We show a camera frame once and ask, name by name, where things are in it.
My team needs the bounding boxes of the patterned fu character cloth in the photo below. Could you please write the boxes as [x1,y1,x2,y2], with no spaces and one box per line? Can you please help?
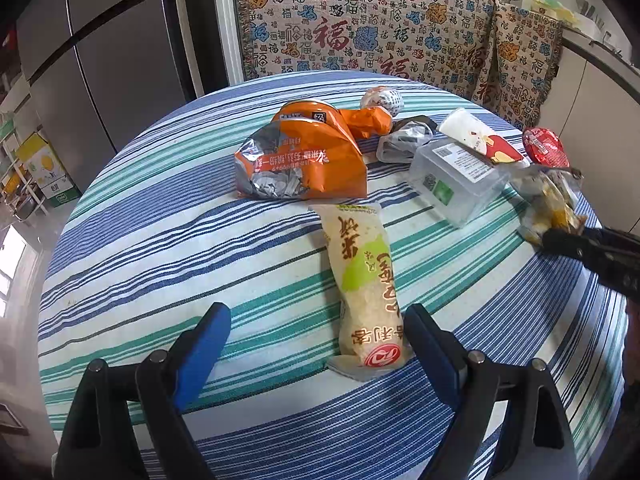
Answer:
[235,0,562,130]

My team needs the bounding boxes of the red white paper cup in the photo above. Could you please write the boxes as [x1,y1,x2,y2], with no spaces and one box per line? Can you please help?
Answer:
[438,108,523,164]

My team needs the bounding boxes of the white orange wrapper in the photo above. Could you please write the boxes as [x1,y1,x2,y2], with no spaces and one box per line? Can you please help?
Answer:
[360,86,405,117]

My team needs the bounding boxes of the yellow green cardboard box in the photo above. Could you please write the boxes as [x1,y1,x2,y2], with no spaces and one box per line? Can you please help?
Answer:
[16,132,80,207]

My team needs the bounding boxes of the grey wrapper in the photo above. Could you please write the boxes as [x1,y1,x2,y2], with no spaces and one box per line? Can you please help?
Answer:
[376,115,437,164]

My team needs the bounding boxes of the striped blue tablecloth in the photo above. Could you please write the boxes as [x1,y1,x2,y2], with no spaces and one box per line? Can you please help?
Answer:
[38,72,627,479]

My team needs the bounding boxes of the clear plastic box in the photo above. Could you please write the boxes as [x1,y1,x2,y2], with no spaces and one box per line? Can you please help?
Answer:
[408,140,508,228]

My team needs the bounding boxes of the red foil snack bag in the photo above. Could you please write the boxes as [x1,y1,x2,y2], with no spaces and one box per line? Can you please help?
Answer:
[522,127,570,168]

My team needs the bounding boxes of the white rice cracker packet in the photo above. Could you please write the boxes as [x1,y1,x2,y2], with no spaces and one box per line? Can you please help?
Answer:
[310,204,412,382]

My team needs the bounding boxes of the white kitchen cabinets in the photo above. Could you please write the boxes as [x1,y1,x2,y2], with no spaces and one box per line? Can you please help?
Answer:
[539,29,639,235]

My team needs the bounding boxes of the torn green snack wrapper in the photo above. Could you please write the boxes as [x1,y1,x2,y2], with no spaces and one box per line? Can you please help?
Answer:
[509,165,587,246]

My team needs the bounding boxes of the orange foil snack bag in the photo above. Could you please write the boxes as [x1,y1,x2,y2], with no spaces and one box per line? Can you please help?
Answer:
[234,100,367,200]

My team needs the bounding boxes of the grey refrigerator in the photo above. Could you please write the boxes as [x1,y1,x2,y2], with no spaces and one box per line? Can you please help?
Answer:
[16,0,195,191]

